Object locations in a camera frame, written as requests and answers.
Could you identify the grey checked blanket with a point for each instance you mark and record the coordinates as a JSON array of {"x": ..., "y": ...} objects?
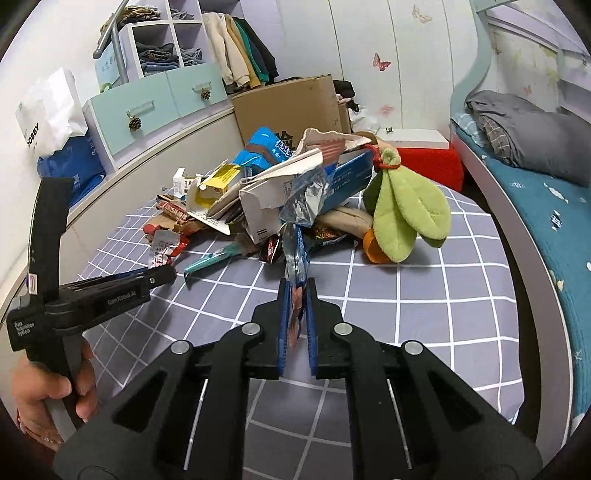
[{"x": 494, "y": 136}]

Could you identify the grey metal handrail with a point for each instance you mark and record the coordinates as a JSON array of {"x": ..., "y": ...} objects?
[{"x": 122, "y": 60}]

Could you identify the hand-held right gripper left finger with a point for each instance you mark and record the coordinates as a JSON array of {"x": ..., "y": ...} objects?
[{"x": 282, "y": 337}]

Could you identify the pink butterfly sticker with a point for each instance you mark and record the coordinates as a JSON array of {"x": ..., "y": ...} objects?
[{"x": 381, "y": 62}]

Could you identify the folded jeans pile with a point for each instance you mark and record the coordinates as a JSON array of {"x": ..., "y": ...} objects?
[{"x": 157, "y": 55}]

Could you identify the large brown cardboard box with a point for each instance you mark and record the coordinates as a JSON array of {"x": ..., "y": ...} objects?
[{"x": 286, "y": 106}]

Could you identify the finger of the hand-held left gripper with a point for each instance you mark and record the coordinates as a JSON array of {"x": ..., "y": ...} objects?
[
  {"x": 111, "y": 279},
  {"x": 159, "y": 278}
]

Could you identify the beige hanging jacket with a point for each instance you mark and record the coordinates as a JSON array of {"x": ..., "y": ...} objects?
[{"x": 226, "y": 50}]

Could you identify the torn white cardboard box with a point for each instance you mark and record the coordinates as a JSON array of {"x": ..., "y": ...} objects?
[{"x": 263, "y": 194}]

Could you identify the person's left hand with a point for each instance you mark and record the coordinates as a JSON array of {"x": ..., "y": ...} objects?
[{"x": 34, "y": 383}]

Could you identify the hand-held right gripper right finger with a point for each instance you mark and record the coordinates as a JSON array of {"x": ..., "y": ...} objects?
[{"x": 310, "y": 337}]

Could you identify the mint bunk bed frame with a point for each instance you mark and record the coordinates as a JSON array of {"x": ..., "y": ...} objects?
[{"x": 480, "y": 55}]

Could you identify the white plastic bag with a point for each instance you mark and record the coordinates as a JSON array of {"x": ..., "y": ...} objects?
[{"x": 367, "y": 117}]

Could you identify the mint drawer pinecone knob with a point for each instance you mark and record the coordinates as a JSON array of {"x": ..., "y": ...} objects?
[
  {"x": 189, "y": 90},
  {"x": 111, "y": 120}
]

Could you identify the bed with teal sheet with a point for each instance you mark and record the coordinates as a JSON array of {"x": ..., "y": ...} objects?
[{"x": 545, "y": 221}]

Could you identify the teal stick packet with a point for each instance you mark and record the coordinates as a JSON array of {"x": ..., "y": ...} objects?
[{"x": 210, "y": 261}]

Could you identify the green hanging garment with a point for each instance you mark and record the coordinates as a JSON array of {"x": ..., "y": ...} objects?
[{"x": 254, "y": 50}]

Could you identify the yellow white carton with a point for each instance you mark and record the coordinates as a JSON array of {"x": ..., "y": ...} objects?
[{"x": 221, "y": 177}]

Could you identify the white paper bag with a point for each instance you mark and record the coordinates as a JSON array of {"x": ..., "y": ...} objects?
[{"x": 51, "y": 110}]

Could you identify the torn brown paper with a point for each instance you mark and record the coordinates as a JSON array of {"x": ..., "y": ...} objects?
[{"x": 323, "y": 138}]

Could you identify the brown printed snack packet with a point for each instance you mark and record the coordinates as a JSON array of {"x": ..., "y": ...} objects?
[{"x": 325, "y": 233}]

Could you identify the blue snack bag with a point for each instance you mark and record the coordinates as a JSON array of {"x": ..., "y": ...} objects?
[{"x": 265, "y": 143}]

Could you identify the beige pouch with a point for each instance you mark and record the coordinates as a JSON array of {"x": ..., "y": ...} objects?
[{"x": 344, "y": 219}]

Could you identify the red storage box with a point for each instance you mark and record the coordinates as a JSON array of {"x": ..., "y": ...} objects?
[{"x": 434, "y": 166}]

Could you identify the grey duvet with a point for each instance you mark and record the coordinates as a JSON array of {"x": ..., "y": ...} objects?
[{"x": 531, "y": 134}]

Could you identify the lavender stair shelf cabinet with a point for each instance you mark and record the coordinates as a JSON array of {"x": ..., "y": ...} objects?
[{"x": 130, "y": 50}]

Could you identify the small white box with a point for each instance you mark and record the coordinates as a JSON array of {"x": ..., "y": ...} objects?
[{"x": 180, "y": 182}]

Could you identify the black clothes heap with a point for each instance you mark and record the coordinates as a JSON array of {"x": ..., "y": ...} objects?
[{"x": 344, "y": 90}]

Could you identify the dark hanging garment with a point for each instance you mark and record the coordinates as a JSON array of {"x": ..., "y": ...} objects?
[{"x": 270, "y": 60}]

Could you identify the brown folded clothes pile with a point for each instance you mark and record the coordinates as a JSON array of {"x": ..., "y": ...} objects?
[{"x": 138, "y": 14}]

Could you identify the red brown snack wrapper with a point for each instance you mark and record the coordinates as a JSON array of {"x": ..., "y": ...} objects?
[{"x": 175, "y": 210}]

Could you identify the light blue pillow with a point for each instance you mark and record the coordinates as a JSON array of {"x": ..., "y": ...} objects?
[{"x": 466, "y": 129}]

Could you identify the white wardrobe doors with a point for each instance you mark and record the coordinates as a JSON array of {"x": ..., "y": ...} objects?
[{"x": 323, "y": 37}]

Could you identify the blue shopping bag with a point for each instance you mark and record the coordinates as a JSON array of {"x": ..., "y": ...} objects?
[{"x": 78, "y": 157}]

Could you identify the red white snack wrapper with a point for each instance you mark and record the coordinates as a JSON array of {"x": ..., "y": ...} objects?
[{"x": 161, "y": 244}]

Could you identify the silver blue foil wrapper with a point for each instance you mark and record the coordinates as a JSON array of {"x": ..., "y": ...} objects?
[{"x": 304, "y": 194}]

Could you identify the blue white flat box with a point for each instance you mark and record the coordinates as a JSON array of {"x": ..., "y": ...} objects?
[{"x": 351, "y": 175}]

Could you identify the white low cabinet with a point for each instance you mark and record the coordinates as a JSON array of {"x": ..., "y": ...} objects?
[{"x": 184, "y": 147}]

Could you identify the green leaf plush toy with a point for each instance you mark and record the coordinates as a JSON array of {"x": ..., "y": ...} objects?
[{"x": 406, "y": 207}]

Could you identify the small dark red wrapper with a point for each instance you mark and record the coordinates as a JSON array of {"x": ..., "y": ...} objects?
[{"x": 270, "y": 249}]

